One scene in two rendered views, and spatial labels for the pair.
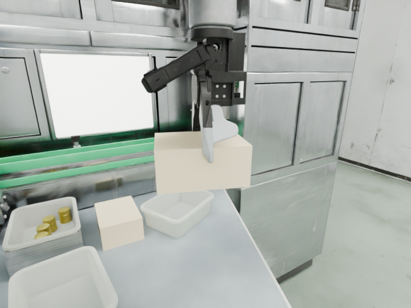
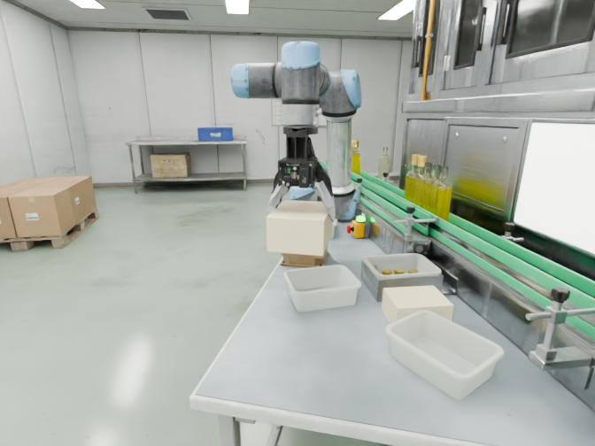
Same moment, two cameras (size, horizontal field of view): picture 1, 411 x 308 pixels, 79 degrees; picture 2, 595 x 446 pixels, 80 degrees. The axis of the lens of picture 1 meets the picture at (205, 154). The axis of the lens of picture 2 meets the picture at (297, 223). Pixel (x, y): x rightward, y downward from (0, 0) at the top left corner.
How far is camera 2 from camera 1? 1.01 m
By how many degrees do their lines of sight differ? 105
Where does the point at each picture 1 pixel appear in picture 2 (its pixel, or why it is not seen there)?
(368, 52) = not seen: outside the picture
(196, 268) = (336, 357)
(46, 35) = (545, 101)
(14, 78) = (507, 149)
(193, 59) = not seen: hidden behind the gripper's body
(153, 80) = not seen: hidden behind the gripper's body
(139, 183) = (510, 321)
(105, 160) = (495, 263)
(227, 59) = (290, 149)
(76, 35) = (575, 96)
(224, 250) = (356, 387)
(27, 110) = (504, 183)
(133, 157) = (522, 282)
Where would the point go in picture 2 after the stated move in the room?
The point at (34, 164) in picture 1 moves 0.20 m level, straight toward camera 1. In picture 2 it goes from (452, 230) to (399, 234)
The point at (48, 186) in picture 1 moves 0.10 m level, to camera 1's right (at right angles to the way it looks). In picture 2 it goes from (448, 255) to (448, 265)
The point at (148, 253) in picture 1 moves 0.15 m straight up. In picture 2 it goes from (368, 332) to (372, 283)
